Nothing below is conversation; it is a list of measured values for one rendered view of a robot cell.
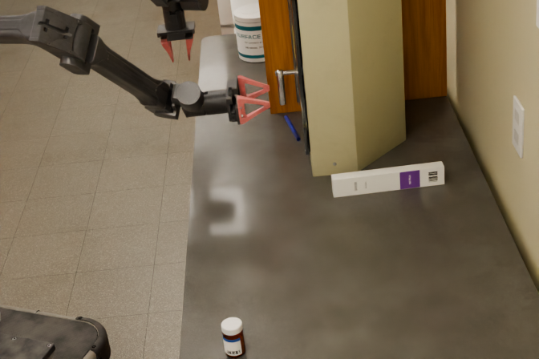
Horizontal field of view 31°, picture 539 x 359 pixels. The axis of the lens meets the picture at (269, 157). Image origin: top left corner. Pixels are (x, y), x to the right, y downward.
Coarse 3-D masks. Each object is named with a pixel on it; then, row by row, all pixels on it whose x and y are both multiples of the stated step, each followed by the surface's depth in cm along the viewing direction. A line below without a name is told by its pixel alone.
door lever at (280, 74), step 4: (296, 68) 228; (276, 72) 228; (280, 72) 228; (284, 72) 228; (288, 72) 228; (292, 72) 228; (296, 72) 228; (280, 76) 228; (280, 80) 229; (280, 84) 229; (284, 84) 230; (280, 88) 230; (284, 88) 230; (280, 92) 230; (284, 92) 230; (280, 96) 231; (284, 96) 231; (280, 100) 231; (284, 100) 231; (280, 104) 232; (284, 104) 232
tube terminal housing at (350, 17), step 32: (320, 0) 215; (352, 0) 217; (384, 0) 226; (320, 32) 219; (352, 32) 220; (384, 32) 229; (320, 64) 222; (352, 64) 223; (384, 64) 232; (320, 96) 226; (352, 96) 227; (384, 96) 236; (320, 128) 230; (352, 128) 231; (384, 128) 240; (320, 160) 234; (352, 160) 235
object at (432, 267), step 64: (256, 64) 301; (256, 128) 262; (448, 128) 252; (192, 192) 236; (256, 192) 233; (320, 192) 230; (384, 192) 227; (448, 192) 224; (192, 256) 211; (256, 256) 209; (320, 256) 207; (384, 256) 204; (448, 256) 202; (512, 256) 200; (192, 320) 192; (256, 320) 190; (320, 320) 188; (384, 320) 186; (448, 320) 184; (512, 320) 182
